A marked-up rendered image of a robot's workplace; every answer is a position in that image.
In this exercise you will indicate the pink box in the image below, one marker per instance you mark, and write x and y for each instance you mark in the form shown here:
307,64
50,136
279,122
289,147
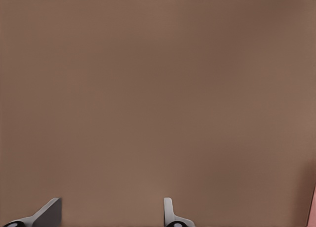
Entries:
313,207

